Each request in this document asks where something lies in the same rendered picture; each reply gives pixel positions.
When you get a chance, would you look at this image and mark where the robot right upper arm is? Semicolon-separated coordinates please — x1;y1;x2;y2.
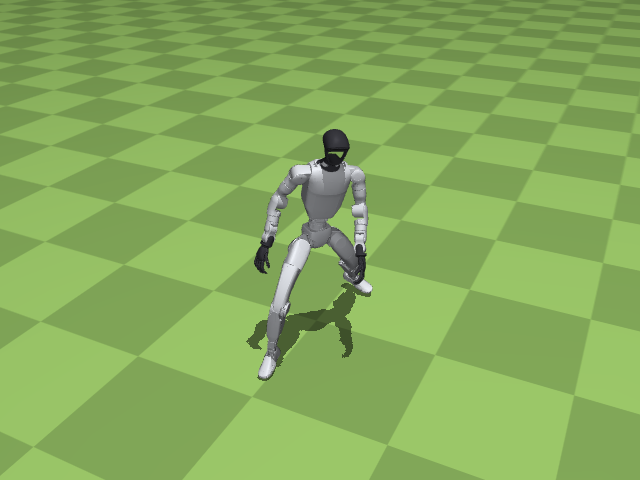
273;165;311;209

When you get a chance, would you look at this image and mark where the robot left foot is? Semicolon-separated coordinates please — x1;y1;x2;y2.
343;272;373;294

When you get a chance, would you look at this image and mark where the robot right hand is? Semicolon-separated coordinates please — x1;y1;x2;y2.
254;236;274;274

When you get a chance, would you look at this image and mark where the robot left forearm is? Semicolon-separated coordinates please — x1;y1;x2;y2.
354;205;368;253

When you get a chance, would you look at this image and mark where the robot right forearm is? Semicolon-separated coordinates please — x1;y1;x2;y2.
262;195;281;243

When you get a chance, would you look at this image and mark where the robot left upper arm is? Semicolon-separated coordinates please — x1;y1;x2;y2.
348;165;366;218

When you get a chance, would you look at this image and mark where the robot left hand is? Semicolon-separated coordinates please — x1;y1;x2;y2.
353;244;367;284

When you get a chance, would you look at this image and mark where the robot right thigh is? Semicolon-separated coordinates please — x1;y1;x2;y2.
272;234;311;318

